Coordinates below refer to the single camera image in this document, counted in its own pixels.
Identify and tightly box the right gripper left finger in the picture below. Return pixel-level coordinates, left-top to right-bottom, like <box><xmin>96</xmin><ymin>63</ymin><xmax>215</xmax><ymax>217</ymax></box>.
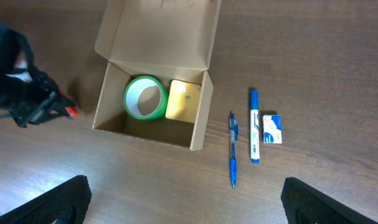
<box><xmin>0</xmin><ymin>175</ymin><xmax>92</xmax><ymax>224</ymax></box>

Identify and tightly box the yellow sticky note pad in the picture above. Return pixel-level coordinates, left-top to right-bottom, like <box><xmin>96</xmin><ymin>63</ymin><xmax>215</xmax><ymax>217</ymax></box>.
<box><xmin>165</xmin><ymin>80</ymin><xmax>201</xmax><ymax>123</ymax></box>

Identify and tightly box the red black stapler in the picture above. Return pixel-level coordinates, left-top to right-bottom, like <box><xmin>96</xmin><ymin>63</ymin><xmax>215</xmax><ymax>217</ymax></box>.
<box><xmin>59</xmin><ymin>89</ymin><xmax>79</xmax><ymax>118</ymax></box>

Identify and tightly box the blue white staples box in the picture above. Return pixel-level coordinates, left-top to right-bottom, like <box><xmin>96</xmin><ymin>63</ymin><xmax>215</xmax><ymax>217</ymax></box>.
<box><xmin>263</xmin><ymin>114</ymin><xmax>282</xmax><ymax>144</ymax></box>

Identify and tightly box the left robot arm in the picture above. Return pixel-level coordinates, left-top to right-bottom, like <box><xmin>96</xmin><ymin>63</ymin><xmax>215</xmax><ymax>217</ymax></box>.
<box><xmin>0</xmin><ymin>23</ymin><xmax>78</xmax><ymax>128</ymax></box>

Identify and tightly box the blue white marker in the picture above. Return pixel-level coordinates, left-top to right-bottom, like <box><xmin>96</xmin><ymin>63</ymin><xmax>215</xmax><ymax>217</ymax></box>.
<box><xmin>250</xmin><ymin>90</ymin><xmax>260</xmax><ymax>164</ymax></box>

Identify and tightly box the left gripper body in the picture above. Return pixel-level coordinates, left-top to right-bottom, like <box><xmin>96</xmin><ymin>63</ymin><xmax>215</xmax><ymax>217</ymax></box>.
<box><xmin>0</xmin><ymin>71</ymin><xmax>73</xmax><ymax>128</ymax></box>

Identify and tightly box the brown cardboard box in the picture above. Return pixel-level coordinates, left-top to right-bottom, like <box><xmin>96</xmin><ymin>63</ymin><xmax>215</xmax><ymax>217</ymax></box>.
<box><xmin>93</xmin><ymin>0</ymin><xmax>221</xmax><ymax>151</ymax></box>

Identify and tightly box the blue ballpoint pen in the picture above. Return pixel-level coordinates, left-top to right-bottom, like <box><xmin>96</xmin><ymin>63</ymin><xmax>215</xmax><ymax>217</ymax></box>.
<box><xmin>229</xmin><ymin>113</ymin><xmax>238</xmax><ymax>189</ymax></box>

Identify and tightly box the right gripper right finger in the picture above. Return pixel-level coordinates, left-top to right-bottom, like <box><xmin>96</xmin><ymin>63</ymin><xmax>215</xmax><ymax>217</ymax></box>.
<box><xmin>281</xmin><ymin>177</ymin><xmax>377</xmax><ymax>224</ymax></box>

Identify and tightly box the green tape roll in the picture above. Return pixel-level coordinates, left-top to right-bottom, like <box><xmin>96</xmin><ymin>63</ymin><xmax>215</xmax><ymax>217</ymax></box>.
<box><xmin>123</xmin><ymin>75</ymin><xmax>168</xmax><ymax>120</ymax></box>

